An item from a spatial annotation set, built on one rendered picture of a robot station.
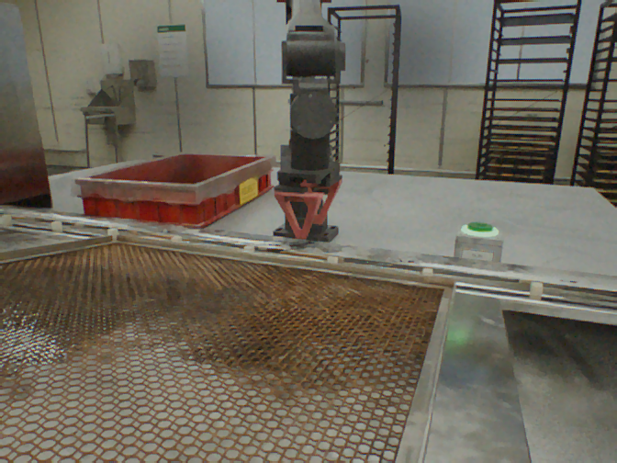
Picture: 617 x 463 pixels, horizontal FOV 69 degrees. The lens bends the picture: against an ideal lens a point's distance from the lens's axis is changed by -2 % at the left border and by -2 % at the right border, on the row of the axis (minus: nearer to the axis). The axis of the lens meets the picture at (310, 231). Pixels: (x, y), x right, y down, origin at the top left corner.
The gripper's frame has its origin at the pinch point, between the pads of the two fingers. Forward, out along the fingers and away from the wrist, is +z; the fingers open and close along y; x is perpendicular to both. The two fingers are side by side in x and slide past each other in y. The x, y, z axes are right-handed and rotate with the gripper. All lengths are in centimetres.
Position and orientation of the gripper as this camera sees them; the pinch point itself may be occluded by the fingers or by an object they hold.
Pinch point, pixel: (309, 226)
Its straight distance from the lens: 69.1
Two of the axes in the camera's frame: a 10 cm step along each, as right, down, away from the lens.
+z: 0.0, 9.5, 3.2
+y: 3.4, -3.0, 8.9
